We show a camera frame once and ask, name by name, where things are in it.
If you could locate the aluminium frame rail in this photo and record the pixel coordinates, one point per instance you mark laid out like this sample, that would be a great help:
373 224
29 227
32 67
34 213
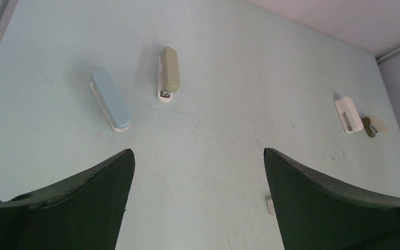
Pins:
392 51

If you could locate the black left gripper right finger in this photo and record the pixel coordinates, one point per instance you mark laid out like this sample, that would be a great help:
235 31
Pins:
317 211

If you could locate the light blue white stapler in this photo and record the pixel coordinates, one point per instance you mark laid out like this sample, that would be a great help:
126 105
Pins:
109 99

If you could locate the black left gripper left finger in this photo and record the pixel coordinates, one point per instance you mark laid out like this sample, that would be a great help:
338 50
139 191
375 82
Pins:
83 211

